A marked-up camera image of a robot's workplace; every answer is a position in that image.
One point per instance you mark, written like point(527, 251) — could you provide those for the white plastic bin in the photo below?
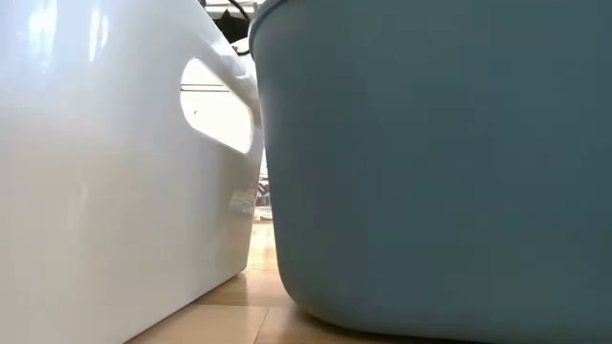
point(95, 191)

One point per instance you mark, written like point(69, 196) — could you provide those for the teal plastic bin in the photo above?
point(430, 191)

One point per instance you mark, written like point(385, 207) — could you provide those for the long ceiling light strip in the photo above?
point(203, 88)

